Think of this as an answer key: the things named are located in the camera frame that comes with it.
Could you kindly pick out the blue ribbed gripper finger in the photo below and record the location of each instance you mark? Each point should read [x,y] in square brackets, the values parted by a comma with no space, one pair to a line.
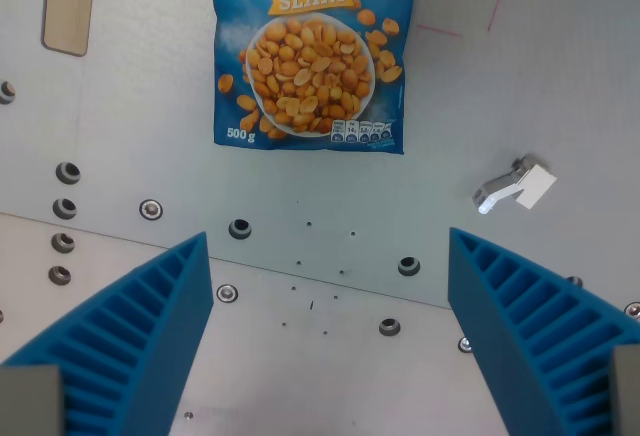
[530,326]
[135,336]

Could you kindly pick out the silver flat-head screw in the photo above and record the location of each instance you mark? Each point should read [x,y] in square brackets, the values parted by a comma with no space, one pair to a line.
[227,293]
[633,309]
[150,209]
[465,344]

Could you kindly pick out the blue salted peanuts bag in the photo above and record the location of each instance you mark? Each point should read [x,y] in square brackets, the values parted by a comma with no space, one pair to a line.
[311,51]

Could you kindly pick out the light wooden board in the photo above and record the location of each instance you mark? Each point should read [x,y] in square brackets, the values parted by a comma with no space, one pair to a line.
[69,3]

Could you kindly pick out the small white metal bracket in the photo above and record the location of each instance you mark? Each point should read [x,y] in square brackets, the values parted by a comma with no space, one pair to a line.
[515,185]

